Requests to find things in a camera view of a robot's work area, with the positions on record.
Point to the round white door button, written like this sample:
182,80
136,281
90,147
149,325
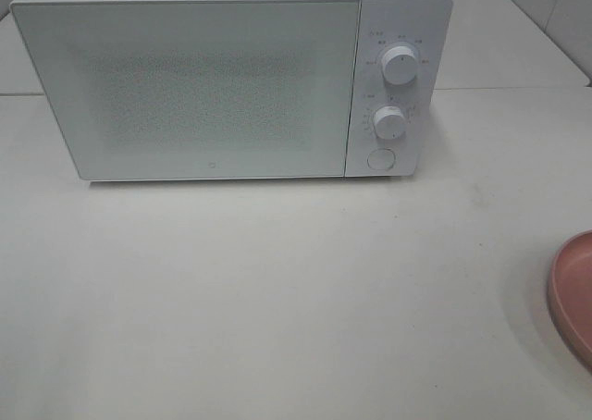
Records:
381,159

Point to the pink plate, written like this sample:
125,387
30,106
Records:
569,295

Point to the lower white microwave knob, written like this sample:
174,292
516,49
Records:
389,123

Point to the white microwave knob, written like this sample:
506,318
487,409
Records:
389,123
399,64

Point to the upper white microwave knob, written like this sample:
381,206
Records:
399,64

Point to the white microwave oven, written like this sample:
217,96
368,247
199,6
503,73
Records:
381,24

